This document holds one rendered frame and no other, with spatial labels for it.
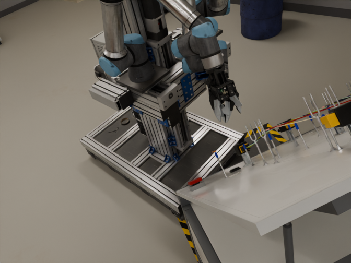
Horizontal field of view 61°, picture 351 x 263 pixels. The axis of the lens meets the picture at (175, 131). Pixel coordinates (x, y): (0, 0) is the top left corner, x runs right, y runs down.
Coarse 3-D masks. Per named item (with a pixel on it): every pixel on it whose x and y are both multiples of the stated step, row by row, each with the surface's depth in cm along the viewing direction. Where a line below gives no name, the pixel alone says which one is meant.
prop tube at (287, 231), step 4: (284, 228) 71; (288, 228) 71; (284, 232) 72; (288, 232) 72; (284, 236) 73; (288, 236) 72; (284, 240) 74; (288, 240) 73; (292, 240) 74; (284, 244) 76; (288, 244) 74; (292, 244) 75; (288, 248) 75; (292, 248) 75; (288, 252) 76; (292, 252) 76; (288, 256) 77; (292, 256) 77; (288, 260) 78; (292, 260) 78
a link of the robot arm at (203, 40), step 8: (208, 24) 101; (192, 32) 103; (200, 32) 101; (208, 32) 101; (192, 40) 105; (200, 40) 102; (208, 40) 101; (216, 40) 103; (192, 48) 106; (200, 48) 104; (208, 48) 102; (216, 48) 103; (200, 56) 107; (208, 56) 103
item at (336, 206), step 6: (336, 198) 46; (342, 198) 47; (348, 198) 47; (330, 204) 47; (336, 204) 46; (342, 204) 46; (348, 204) 47; (312, 210) 53; (318, 210) 51; (324, 210) 49; (330, 210) 48; (336, 210) 46; (342, 210) 46
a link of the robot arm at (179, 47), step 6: (186, 36) 109; (174, 42) 112; (180, 42) 110; (186, 42) 107; (174, 48) 112; (180, 48) 110; (186, 48) 108; (174, 54) 114; (180, 54) 112; (186, 54) 111; (192, 54) 110
